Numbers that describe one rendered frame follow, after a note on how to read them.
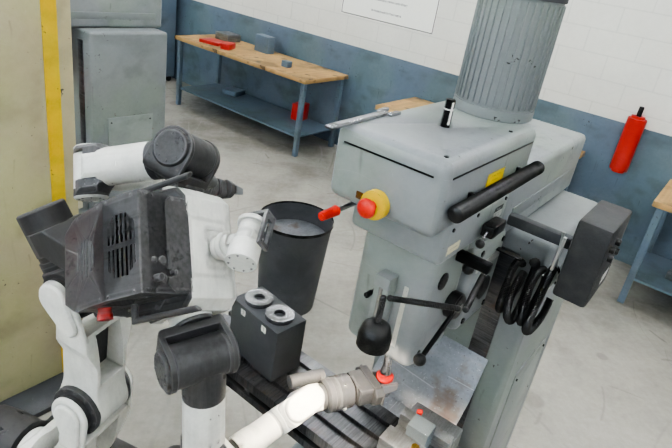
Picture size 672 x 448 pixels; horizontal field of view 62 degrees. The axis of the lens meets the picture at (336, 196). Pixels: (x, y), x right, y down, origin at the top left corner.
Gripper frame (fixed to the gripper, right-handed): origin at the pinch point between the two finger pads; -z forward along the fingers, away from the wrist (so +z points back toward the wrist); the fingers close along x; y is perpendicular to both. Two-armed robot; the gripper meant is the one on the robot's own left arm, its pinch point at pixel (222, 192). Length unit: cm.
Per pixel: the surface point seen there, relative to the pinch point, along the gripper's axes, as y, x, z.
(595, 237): -25, 102, 21
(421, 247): -25, 64, 40
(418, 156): -9, 67, 57
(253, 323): -41.1, 6.5, -4.1
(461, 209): -19, 74, 54
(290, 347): -49, 17, -8
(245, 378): -58, 2, -6
